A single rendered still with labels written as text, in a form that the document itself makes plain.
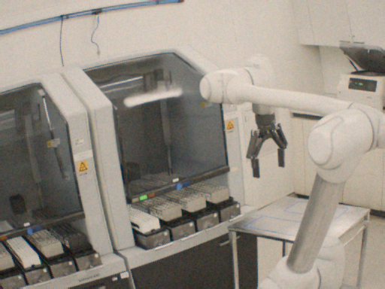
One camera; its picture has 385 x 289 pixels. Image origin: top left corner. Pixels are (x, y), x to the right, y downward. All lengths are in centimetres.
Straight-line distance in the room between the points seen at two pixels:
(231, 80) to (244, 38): 270
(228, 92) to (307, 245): 56
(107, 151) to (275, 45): 261
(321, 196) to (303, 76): 360
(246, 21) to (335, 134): 321
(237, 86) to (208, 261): 128
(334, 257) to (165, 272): 110
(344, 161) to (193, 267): 154
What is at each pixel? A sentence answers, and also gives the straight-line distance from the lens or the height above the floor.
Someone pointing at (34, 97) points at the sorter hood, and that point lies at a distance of 240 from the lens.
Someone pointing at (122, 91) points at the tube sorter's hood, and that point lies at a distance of 247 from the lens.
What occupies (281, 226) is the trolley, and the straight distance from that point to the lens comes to 233.
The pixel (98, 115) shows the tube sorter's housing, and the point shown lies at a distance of 230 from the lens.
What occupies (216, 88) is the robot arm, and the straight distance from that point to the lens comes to 165.
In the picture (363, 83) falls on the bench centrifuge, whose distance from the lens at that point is 417.
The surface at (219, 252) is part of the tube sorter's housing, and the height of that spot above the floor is 56.
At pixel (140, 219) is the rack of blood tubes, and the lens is 251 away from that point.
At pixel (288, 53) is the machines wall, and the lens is 475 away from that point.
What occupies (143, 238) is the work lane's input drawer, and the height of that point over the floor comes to 80.
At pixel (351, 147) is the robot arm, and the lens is 126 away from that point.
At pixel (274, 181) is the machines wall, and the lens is 470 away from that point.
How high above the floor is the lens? 174
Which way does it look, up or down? 13 degrees down
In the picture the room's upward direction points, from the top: 7 degrees counter-clockwise
